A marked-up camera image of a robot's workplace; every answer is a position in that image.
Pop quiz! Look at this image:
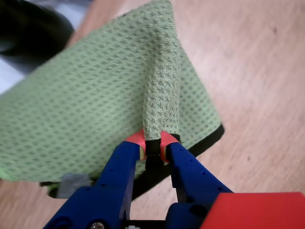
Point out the red camera mount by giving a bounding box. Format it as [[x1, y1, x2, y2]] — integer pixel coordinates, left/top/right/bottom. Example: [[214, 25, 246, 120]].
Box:
[[199, 192, 305, 229]]

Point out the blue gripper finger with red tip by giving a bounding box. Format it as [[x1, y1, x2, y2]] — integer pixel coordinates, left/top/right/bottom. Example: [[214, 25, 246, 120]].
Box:
[[42, 128, 146, 229], [160, 130, 234, 203]]

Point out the green waffle cloth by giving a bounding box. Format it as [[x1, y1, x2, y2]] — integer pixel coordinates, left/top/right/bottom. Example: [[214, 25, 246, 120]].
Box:
[[0, 0, 226, 201]]

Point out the grey tape piece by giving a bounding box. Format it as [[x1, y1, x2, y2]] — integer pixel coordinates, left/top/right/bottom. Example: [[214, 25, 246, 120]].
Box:
[[57, 173, 92, 200]]

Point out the black rounded object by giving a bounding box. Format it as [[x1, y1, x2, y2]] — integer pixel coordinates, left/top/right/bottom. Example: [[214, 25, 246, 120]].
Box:
[[0, 0, 76, 65]]

